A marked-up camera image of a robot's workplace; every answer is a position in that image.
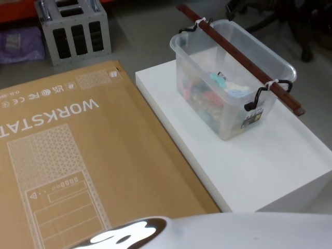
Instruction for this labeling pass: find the pile of colourful small toys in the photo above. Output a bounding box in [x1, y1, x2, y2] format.
[177, 71, 256, 132]

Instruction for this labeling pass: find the white robot body shell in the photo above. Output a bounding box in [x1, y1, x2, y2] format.
[134, 212, 332, 249]

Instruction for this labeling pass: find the white block platform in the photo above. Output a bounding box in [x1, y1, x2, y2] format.
[135, 60, 332, 214]

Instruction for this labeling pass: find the teal plastic toy piece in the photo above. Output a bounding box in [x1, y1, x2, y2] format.
[207, 72, 227, 87]

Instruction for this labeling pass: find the purple plastic bag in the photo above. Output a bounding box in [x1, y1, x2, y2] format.
[0, 25, 47, 64]

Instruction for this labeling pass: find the pale blue toy piece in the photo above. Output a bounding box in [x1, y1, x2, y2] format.
[226, 83, 250, 98]

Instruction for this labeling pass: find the black office chair base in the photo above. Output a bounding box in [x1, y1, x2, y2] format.
[224, 0, 332, 63]

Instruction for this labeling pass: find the orange shelf beam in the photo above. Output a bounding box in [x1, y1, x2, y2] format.
[0, 0, 40, 17]

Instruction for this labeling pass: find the large brown cardboard box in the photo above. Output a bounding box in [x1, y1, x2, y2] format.
[0, 60, 222, 249]

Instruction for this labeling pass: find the glossy black robot panel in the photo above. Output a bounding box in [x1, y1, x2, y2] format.
[89, 217, 168, 249]

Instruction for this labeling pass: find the grey metal slotted crate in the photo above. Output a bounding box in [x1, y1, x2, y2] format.
[34, 0, 113, 68]

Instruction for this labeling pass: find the brown perforated metal bar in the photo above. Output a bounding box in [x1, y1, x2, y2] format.
[176, 4, 306, 116]

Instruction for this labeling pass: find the dark label on bin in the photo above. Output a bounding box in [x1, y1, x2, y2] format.
[240, 107, 265, 129]

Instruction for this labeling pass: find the clear plastic storage bin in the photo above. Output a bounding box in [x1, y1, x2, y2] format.
[169, 19, 297, 142]

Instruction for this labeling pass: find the black wire hook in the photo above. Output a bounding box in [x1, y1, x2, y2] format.
[178, 17, 214, 35]
[243, 79, 294, 113]

